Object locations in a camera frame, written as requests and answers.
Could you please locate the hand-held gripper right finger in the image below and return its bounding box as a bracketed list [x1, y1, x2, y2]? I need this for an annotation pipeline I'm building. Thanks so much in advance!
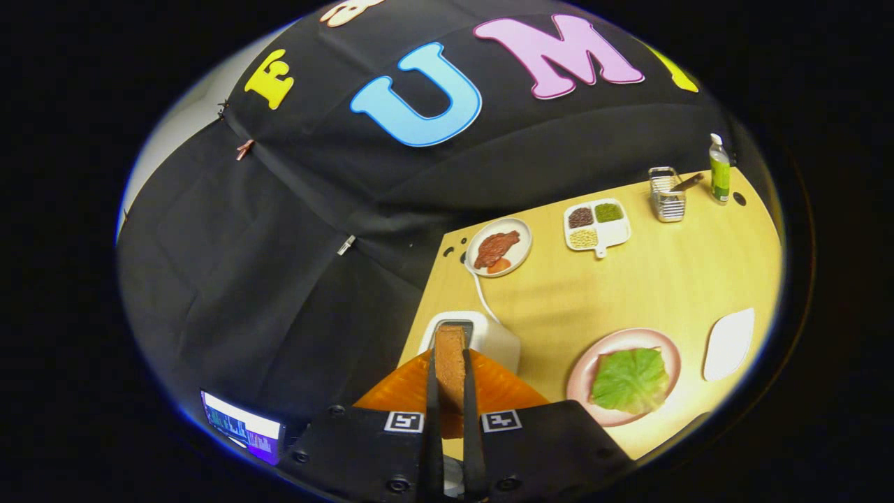
[461, 348, 626, 500]

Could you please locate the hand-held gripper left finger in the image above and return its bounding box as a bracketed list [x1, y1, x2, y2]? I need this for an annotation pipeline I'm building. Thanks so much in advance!
[293, 348, 445, 500]

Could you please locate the white bread slice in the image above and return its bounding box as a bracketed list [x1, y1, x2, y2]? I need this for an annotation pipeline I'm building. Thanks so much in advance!
[434, 324, 467, 439]

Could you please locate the green lettuce leaf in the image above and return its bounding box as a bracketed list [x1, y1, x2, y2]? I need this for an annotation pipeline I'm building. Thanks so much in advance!
[590, 347, 670, 416]

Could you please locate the white toaster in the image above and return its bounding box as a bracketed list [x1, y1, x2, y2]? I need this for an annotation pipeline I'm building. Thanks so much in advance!
[418, 310, 522, 374]

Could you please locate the pink round plate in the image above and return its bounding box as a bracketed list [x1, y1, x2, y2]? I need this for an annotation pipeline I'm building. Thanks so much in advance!
[566, 328, 682, 428]

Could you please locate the brown meat piece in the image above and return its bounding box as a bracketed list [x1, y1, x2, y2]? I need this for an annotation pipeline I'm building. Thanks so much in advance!
[474, 231, 521, 270]

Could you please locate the white round meat plate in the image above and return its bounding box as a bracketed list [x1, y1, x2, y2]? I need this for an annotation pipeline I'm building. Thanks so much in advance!
[465, 217, 534, 278]

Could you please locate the computer monitor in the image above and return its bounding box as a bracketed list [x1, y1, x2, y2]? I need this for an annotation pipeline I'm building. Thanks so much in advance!
[200, 389, 286, 467]

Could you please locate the black backdrop cloth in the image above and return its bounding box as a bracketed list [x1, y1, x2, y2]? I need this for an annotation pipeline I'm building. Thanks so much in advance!
[115, 0, 776, 448]

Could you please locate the white divided dish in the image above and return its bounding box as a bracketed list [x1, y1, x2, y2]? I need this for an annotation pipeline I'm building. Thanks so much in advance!
[563, 198, 632, 259]

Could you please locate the white squarish plate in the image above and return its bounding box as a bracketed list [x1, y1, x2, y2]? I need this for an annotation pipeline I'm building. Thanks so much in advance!
[703, 307, 756, 382]

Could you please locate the green label plastic bottle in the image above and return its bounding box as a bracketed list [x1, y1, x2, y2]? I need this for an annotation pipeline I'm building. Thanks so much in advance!
[708, 133, 731, 205]

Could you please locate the white toaster cable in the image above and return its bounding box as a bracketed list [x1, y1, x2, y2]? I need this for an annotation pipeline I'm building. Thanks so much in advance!
[463, 251, 500, 323]

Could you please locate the metal wire utensil holder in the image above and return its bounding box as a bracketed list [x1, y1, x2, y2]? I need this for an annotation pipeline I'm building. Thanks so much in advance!
[648, 166, 687, 223]

